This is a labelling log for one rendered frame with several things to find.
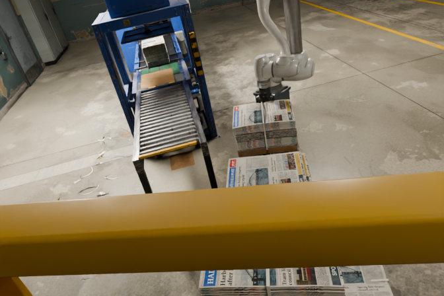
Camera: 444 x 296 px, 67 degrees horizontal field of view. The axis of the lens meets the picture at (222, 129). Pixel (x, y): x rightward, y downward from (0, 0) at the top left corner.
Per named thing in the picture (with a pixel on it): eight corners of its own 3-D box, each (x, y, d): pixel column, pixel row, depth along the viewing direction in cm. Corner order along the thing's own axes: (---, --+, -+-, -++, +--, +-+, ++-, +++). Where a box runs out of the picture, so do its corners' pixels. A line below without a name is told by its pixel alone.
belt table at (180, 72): (193, 86, 364) (191, 78, 359) (134, 101, 358) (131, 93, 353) (185, 67, 424) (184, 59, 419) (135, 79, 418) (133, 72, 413)
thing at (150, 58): (170, 62, 420) (164, 42, 407) (147, 68, 418) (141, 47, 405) (168, 54, 453) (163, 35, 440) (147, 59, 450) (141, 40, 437)
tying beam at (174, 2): (190, 13, 328) (188, 2, 324) (95, 35, 320) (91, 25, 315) (184, 4, 387) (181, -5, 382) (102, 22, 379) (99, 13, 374)
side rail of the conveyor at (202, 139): (210, 154, 249) (207, 141, 243) (203, 156, 249) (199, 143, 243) (189, 89, 364) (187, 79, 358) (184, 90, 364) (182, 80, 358)
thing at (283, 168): (300, 152, 168) (300, 150, 168) (308, 190, 144) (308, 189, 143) (228, 159, 174) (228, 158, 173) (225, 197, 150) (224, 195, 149)
